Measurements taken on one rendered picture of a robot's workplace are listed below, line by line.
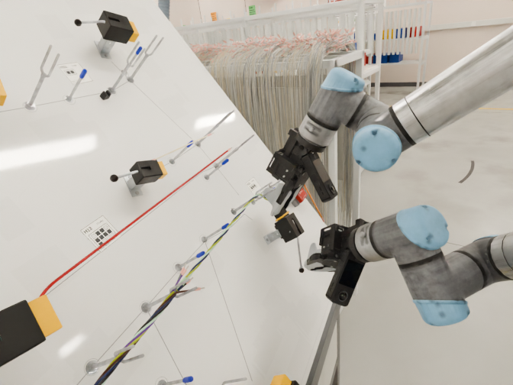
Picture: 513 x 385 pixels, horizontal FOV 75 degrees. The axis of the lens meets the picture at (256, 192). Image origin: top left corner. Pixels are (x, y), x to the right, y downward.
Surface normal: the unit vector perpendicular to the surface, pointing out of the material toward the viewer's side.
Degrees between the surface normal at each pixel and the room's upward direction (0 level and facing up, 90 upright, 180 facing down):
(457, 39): 90
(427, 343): 0
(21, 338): 55
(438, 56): 90
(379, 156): 90
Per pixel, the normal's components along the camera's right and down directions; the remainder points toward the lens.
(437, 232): 0.44, -0.34
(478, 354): -0.11, -0.89
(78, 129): 0.67, -0.44
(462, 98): -0.27, 0.51
